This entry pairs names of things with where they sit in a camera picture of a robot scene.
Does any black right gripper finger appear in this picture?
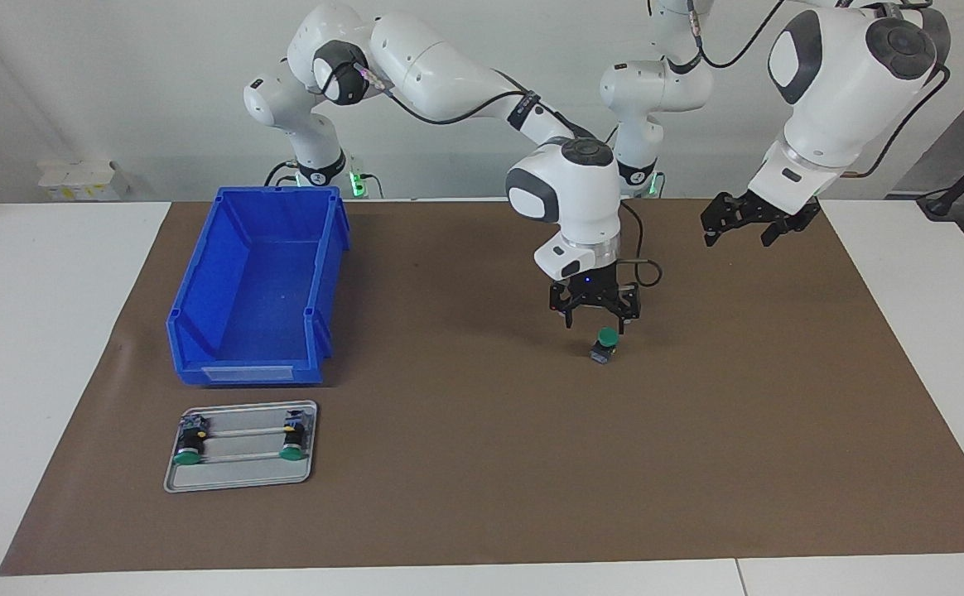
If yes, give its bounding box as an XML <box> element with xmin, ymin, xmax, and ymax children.
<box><xmin>602</xmin><ymin>283</ymin><xmax>643</xmax><ymax>337</ymax></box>
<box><xmin>548</xmin><ymin>281</ymin><xmax>586</xmax><ymax>330</ymax></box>

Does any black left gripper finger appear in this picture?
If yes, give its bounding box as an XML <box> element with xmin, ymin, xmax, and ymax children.
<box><xmin>701</xmin><ymin>192</ymin><xmax>754</xmax><ymax>248</ymax></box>
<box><xmin>759</xmin><ymin>217</ymin><xmax>810</xmax><ymax>248</ymax></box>

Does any green push button switch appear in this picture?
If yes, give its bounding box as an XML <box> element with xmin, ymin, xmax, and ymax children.
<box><xmin>278</xmin><ymin>411</ymin><xmax>311</xmax><ymax>461</ymax></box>
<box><xmin>173</xmin><ymin>416</ymin><xmax>210</xmax><ymax>466</ymax></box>
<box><xmin>588</xmin><ymin>328</ymin><xmax>620</xmax><ymax>366</ymax></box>

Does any brown table mat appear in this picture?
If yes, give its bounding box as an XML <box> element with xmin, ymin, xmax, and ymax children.
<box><xmin>0</xmin><ymin>197</ymin><xmax>964</xmax><ymax>577</ymax></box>

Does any blue plastic storage bin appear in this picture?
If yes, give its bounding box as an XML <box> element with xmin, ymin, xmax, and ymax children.
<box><xmin>166</xmin><ymin>185</ymin><xmax>351</xmax><ymax>387</ymax></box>

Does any silver metal tray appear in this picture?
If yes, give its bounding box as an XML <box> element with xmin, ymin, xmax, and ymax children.
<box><xmin>163</xmin><ymin>401</ymin><xmax>319</xmax><ymax>494</ymax></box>

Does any white plastic box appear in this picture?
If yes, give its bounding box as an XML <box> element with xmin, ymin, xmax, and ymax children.
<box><xmin>37</xmin><ymin>160</ymin><xmax>131</xmax><ymax>202</ymax></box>

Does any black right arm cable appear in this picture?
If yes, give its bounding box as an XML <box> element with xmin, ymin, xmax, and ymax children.
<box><xmin>353</xmin><ymin>62</ymin><xmax>663</xmax><ymax>289</ymax></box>

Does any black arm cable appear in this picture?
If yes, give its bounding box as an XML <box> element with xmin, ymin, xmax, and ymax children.
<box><xmin>353</xmin><ymin>62</ymin><xmax>663</xmax><ymax>289</ymax></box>
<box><xmin>646</xmin><ymin>0</ymin><xmax>952</xmax><ymax>179</ymax></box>

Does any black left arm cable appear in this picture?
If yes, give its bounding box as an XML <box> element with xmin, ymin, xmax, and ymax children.
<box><xmin>646</xmin><ymin>0</ymin><xmax>952</xmax><ymax>179</ymax></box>

